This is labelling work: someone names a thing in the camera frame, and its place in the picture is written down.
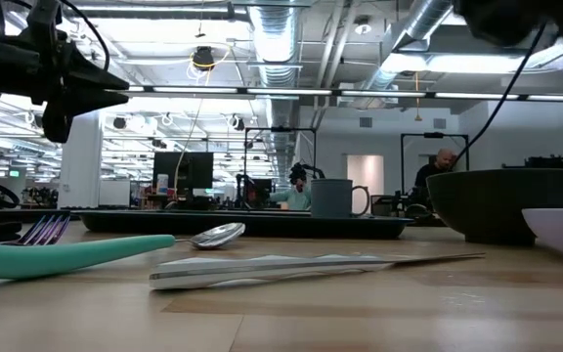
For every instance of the dark grey bowl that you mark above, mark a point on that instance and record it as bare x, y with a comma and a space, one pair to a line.
496, 205

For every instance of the black equipment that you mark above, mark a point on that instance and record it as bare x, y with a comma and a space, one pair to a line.
555, 162

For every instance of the person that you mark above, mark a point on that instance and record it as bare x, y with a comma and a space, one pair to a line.
428, 177
296, 198

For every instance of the grey ceramic mug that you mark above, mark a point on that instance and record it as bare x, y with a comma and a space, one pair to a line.
331, 198

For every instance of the black computer monitor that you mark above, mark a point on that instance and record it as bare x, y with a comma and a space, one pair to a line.
184, 171

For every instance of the overhead camera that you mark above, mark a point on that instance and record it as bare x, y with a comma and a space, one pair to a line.
203, 57

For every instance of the overhead light bar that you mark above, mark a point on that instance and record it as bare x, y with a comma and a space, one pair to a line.
286, 91

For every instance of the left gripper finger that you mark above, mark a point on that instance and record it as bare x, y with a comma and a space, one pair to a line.
88, 68
91, 99

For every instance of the black table frame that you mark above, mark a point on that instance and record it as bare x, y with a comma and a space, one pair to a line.
32, 212

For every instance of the dark green serving tray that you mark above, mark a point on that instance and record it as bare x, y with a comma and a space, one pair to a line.
262, 226

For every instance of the black rig frame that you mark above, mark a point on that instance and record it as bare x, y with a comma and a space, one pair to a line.
433, 135
281, 129

